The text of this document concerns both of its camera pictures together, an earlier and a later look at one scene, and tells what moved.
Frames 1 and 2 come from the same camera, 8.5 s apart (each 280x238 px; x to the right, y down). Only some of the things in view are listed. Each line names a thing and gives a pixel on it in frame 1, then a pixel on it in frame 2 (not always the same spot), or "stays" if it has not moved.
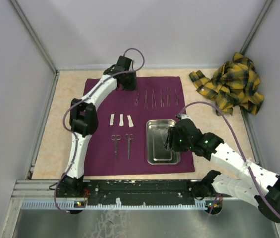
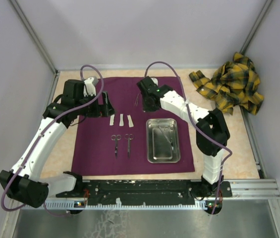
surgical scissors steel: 130,137 stays
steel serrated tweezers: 137,99 stays
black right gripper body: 176,142 → 146,106
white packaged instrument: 130,121 stays
